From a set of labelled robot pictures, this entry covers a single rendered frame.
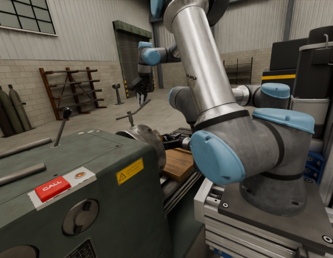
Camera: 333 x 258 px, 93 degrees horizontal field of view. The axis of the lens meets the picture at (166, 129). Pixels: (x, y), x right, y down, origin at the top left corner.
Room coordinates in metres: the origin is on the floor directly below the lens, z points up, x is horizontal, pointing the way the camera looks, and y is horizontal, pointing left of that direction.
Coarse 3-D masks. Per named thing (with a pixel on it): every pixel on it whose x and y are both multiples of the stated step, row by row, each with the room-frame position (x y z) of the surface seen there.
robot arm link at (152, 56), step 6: (144, 48) 0.88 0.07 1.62; (150, 48) 0.83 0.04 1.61; (156, 48) 0.85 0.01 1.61; (162, 48) 0.86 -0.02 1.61; (144, 54) 0.82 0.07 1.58; (150, 54) 0.80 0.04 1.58; (156, 54) 0.81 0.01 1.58; (162, 54) 0.84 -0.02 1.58; (144, 60) 0.83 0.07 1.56; (150, 60) 0.81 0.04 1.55; (156, 60) 0.82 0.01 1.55; (162, 60) 0.85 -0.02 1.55
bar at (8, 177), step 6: (30, 168) 0.40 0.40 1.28; (36, 168) 0.41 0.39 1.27; (42, 168) 0.41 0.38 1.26; (12, 174) 0.38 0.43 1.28; (18, 174) 0.38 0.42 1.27; (24, 174) 0.39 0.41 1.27; (30, 174) 0.40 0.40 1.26; (0, 180) 0.36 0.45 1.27; (6, 180) 0.36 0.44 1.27; (12, 180) 0.37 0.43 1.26
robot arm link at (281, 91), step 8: (264, 88) 0.74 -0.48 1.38; (272, 88) 0.72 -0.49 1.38; (280, 88) 0.70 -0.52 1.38; (288, 88) 0.71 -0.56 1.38; (256, 96) 0.79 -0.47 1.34; (264, 96) 0.74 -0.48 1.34; (272, 96) 0.71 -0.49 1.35; (280, 96) 0.69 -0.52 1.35; (288, 96) 0.70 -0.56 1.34; (256, 104) 0.79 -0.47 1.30; (264, 104) 0.73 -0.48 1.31; (272, 104) 0.71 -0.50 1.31; (280, 104) 0.69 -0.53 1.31
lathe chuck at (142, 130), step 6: (138, 126) 0.81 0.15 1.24; (144, 126) 0.81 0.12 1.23; (138, 132) 0.75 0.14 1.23; (144, 132) 0.76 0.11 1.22; (144, 138) 0.72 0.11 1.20; (150, 138) 0.73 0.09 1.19; (156, 138) 0.75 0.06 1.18; (156, 144) 0.73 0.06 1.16; (162, 144) 0.75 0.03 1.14; (156, 150) 0.71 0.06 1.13; (162, 150) 0.73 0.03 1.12; (162, 156) 0.72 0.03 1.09; (162, 162) 0.72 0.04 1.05; (162, 168) 0.74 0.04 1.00
